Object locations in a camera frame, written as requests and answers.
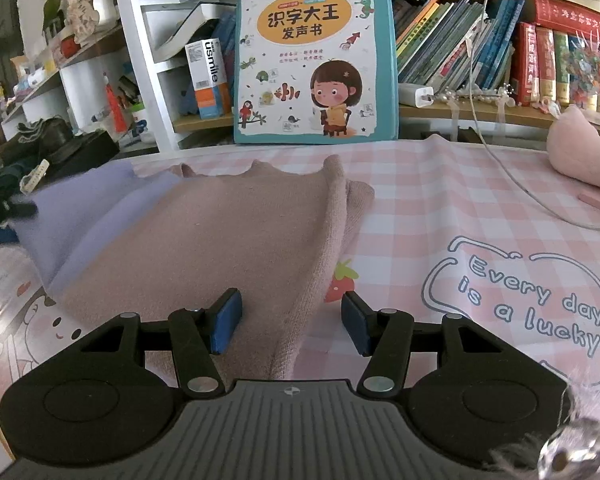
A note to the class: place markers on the clear crystal button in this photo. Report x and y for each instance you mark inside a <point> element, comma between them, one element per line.
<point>570,452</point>

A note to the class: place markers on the pink checked table mat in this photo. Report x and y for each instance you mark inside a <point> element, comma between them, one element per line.
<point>430,200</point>

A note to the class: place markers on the white floral ceramic figurine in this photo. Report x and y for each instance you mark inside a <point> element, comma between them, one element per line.
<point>87,5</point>

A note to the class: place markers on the pearl hairband with clear ribbon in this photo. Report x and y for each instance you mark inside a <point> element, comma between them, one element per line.
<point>465,96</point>

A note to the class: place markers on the pink plush toy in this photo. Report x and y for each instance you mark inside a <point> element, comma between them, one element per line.
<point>580,150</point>

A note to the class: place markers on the black leather shoes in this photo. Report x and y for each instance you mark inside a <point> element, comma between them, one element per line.
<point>45,135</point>

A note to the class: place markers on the purple and pink knit sweater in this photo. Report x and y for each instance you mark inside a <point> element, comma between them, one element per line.
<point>230,240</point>

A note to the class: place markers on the row of leaning thin books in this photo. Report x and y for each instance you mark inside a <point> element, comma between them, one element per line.
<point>450,40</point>

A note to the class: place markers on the white pen cup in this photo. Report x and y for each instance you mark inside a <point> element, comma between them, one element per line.
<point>142,127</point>

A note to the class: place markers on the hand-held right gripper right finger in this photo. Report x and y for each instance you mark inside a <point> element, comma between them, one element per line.
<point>357,325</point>

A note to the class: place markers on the large teal children's book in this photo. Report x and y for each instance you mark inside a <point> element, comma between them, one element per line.
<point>310,60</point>

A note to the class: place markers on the row of upright red books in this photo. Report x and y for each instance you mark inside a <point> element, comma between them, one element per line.
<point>535,65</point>

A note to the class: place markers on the thick red dictionary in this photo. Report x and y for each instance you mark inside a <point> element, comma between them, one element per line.
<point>575,15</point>

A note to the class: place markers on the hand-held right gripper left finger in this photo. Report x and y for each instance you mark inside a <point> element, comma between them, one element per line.
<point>227,325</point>

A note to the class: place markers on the green leafy plant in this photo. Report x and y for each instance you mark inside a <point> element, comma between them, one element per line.
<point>52,10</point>

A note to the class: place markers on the white charger plug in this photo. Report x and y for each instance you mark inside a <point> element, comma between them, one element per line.
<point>414,96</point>

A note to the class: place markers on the white and orange carton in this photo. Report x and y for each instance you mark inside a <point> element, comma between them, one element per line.
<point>207,75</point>

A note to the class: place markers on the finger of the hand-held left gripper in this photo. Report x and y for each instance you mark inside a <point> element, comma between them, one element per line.
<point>22,209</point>

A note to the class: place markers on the small red pot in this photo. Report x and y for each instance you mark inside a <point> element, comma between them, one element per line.
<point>68,46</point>

